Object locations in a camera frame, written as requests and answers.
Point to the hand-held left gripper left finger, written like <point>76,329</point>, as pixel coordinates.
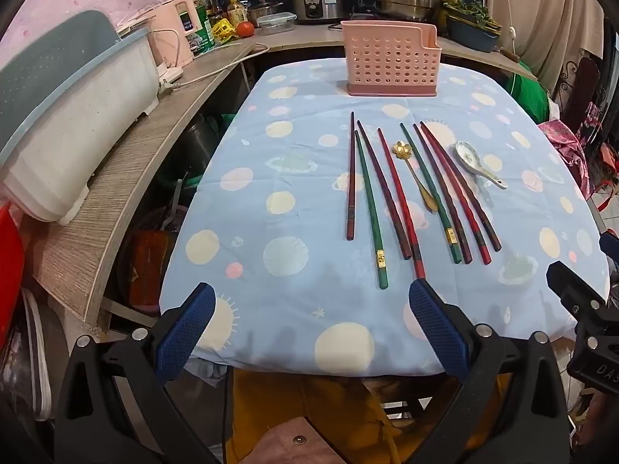
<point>186,328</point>

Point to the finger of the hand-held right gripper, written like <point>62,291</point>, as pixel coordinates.
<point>573,290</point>
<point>610,246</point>

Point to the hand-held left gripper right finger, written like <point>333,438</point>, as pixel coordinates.
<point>437,328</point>

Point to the green chopstick gold band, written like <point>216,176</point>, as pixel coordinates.
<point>369,203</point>
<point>445,232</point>

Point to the dark maroon chopstick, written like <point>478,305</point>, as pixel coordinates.
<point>383,188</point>
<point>476,212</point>
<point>351,179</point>
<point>445,203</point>

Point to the red chopstick black end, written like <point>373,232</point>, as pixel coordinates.
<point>400,203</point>
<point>458,203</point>

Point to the white ceramic soup spoon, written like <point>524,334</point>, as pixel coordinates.
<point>468,154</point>

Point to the gold flower spoon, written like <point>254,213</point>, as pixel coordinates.
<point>401,151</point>

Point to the pink perforated utensil basket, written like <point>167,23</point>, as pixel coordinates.
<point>387,63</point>

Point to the orange box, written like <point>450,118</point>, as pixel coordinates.
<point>145,270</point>

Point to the pink printed bag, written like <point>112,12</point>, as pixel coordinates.
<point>561,140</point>

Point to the dark metal chair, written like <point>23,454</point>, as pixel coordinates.
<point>587,87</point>

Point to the green plastic bag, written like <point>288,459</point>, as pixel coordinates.
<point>529,96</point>

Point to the red plastic basin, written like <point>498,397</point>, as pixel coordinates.
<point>9,270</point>

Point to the white dish drainer box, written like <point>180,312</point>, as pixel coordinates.
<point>72,145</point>

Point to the beige curtain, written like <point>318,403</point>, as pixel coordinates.
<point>546,9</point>

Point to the white power strip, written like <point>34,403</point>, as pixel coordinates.
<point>169,77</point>

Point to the green leafy vegetables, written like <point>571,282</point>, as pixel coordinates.
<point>471,12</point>

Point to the pink electric kettle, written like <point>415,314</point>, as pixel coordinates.
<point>174,34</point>

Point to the yellow snack packet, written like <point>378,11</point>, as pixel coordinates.
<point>223,29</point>

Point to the red tomato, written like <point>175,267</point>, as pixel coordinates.
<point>245,29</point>

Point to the glass container teal lid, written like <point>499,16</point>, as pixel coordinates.
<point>275,23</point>

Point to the black induction cooktop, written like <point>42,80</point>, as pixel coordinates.
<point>360,15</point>

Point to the yellow label sauce bottle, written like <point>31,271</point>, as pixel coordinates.
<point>235,9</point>

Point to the small steel pot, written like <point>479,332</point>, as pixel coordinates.
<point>263,9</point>

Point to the dark sauce bottle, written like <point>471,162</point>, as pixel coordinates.
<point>213,1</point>

